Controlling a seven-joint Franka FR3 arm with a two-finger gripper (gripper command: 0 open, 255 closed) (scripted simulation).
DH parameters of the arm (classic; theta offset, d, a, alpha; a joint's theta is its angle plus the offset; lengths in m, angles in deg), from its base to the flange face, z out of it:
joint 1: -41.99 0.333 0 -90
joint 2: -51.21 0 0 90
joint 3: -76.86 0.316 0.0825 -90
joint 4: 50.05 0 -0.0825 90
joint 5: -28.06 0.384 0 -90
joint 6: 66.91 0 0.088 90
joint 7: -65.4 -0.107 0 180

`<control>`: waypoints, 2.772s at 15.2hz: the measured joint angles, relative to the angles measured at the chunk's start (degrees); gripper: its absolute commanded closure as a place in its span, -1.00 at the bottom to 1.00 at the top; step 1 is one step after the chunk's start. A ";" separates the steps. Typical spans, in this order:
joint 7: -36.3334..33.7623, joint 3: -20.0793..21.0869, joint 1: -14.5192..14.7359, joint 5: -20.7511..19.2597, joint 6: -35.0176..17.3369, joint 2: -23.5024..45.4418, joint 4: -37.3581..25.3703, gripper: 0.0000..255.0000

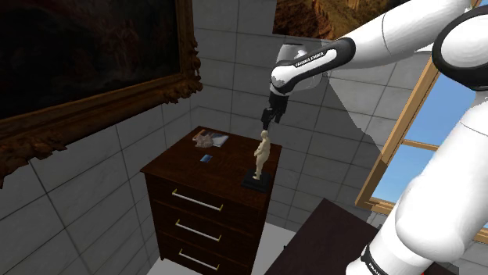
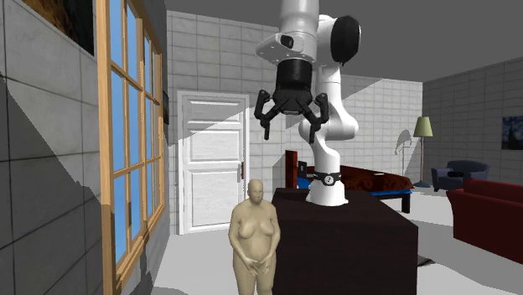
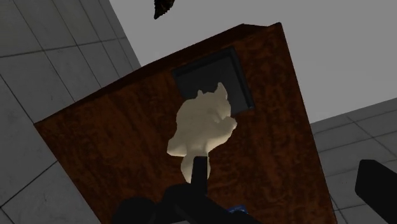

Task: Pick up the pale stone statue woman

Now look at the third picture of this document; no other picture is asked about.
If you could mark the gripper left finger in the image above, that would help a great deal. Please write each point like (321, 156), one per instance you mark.
(199, 173)

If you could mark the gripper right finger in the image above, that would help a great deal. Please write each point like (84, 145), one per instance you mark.
(377, 186)

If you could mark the cream animal figure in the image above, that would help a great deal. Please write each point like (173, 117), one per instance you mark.
(203, 124)

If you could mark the small blue object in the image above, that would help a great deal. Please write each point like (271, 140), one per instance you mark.
(237, 208)

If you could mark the brown wooden table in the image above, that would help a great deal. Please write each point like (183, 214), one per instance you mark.
(124, 139)

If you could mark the dark grey square tray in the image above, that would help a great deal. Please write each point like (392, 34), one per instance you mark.
(211, 76)

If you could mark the dark brown pointed object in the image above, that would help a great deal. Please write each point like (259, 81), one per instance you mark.
(162, 7)

